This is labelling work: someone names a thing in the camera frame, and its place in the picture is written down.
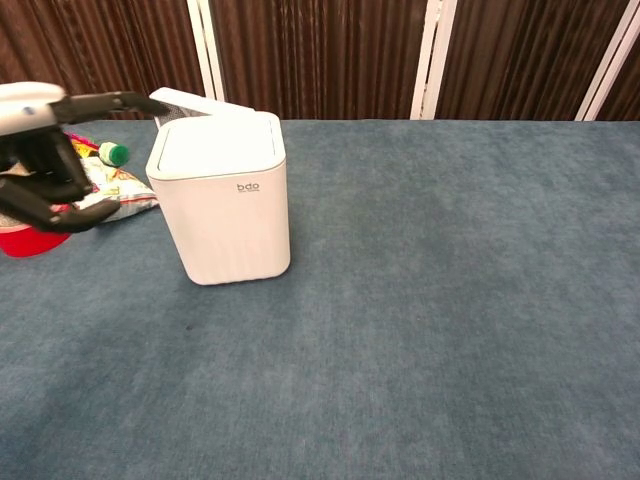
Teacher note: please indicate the white screen frame post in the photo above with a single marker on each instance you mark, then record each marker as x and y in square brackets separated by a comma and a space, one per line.
[607, 65]
[431, 57]
[207, 47]

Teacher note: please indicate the colourful snack bag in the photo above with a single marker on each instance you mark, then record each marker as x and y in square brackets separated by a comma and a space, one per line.
[120, 187]

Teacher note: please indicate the red bowl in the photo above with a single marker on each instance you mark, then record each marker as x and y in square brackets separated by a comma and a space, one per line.
[30, 242]

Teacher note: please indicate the green capped bottle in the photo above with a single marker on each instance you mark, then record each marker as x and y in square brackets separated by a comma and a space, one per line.
[114, 153]

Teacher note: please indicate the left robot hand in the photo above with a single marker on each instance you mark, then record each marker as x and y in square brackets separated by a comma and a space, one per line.
[30, 115]

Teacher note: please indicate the blue table cloth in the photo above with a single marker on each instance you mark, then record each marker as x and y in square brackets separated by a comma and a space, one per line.
[380, 320]

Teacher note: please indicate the white plastic trash bin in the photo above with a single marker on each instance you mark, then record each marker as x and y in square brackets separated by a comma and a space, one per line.
[222, 200]

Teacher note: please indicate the brown pleated curtain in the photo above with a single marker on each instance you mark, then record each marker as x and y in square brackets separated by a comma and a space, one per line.
[320, 55]

